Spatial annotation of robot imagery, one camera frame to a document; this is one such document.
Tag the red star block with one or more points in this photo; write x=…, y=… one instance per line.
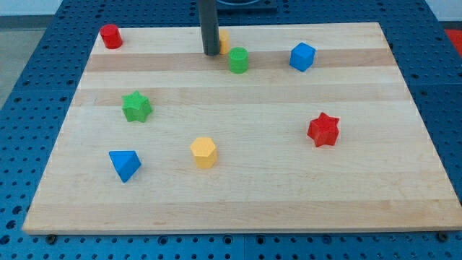
x=324, y=130

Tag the green star block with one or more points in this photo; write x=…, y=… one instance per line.
x=136, y=107

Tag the yellow hexagon block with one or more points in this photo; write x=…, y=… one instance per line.
x=204, y=152

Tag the light wooden board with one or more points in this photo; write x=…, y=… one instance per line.
x=383, y=173

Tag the green cylinder block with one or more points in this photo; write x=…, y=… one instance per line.
x=238, y=60

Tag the yellow block behind rod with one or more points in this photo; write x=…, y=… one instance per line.
x=224, y=41

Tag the blue cube block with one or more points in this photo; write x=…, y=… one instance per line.
x=302, y=57

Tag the blue triangle block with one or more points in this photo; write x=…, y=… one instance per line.
x=125, y=162

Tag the red cylinder block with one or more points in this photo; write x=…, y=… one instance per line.
x=111, y=36

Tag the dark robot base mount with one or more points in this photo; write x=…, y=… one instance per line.
x=247, y=5

